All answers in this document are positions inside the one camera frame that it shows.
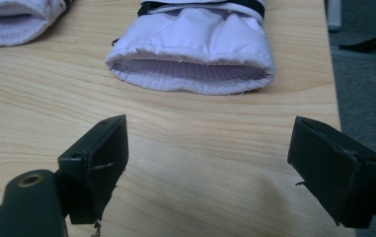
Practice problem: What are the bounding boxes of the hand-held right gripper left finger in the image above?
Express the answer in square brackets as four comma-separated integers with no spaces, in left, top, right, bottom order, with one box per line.
[56,114,130,225]

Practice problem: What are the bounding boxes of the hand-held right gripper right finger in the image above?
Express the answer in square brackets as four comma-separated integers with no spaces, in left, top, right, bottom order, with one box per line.
[287,116,376,229]

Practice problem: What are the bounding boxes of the white padded glove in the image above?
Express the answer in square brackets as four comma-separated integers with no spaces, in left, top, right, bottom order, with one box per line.
[105,0,276,97]
[0,0,75,48]

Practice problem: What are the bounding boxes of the black stand base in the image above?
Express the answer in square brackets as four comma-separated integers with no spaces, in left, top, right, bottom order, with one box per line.
[338,29,376,52]

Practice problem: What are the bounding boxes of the white table leg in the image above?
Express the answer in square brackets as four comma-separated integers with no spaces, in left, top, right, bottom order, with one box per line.
[327,0,343,33]

